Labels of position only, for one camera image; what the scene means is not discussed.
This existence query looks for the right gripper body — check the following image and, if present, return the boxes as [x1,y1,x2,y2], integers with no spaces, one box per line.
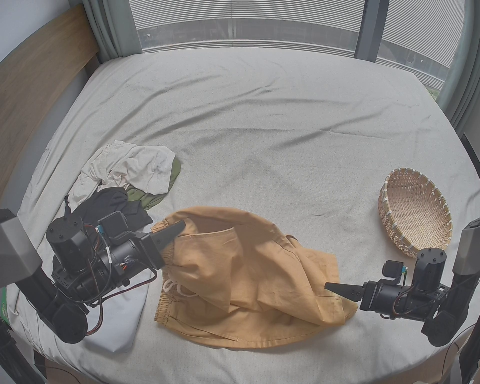
[358,280,412,316]

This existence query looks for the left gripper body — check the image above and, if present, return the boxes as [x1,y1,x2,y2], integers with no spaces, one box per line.
[109,232,167,281]

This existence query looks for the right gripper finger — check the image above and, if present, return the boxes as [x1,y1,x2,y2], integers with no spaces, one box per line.
[324,281,364,303]

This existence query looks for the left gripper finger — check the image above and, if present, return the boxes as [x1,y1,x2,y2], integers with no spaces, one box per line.
[150,220,187,256]

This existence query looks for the tan shorts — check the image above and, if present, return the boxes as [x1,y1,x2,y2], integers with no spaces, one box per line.
[154,206,359,350]

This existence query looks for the olive green garment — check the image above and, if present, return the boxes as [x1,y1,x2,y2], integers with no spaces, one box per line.
[125,155,183,212]

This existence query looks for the black garment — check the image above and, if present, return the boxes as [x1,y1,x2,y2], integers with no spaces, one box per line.
[62,187,154,235]

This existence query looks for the pale grey garment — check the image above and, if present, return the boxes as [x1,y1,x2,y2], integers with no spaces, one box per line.
[79,223,166,354]

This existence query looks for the white garment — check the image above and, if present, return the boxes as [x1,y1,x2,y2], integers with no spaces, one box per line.
[67,140,177,212]

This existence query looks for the round woven basket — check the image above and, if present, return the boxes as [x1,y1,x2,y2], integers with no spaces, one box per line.
[377,167,454,259]

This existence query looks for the bed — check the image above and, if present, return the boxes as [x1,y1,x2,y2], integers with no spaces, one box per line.
[0,4,480,384]

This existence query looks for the green printed packet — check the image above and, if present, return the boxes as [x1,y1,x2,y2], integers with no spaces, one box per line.
[0,287,10,326]

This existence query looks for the grey-green curtain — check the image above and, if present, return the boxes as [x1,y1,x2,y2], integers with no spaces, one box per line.
[434,0,480,134]
[80,0,145,65]

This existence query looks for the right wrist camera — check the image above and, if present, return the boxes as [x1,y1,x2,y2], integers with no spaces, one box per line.
[381,259,408,284]

